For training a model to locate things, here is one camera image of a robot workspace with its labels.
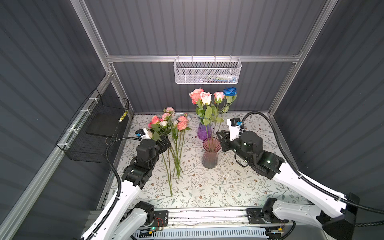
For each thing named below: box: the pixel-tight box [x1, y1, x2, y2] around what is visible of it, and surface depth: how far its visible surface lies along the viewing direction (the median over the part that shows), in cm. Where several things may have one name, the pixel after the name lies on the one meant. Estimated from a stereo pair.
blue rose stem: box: [215, 87, 238, 141], surface depth 74 cm
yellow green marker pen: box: [118, 110, 129, 122], surface depth 84 cm
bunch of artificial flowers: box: [148, 107, 192, 197], surface depth 107 cm
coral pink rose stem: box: [189, 88, 206, 121], surface depth 72 cm
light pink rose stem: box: [196, 91, 213, 151], surface depth 71 cm
